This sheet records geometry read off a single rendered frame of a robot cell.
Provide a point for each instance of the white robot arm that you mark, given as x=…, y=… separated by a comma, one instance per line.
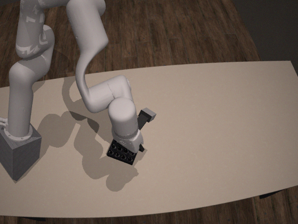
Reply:
x=35, y=43

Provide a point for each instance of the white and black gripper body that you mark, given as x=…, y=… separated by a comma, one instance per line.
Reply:
x=131, y=144

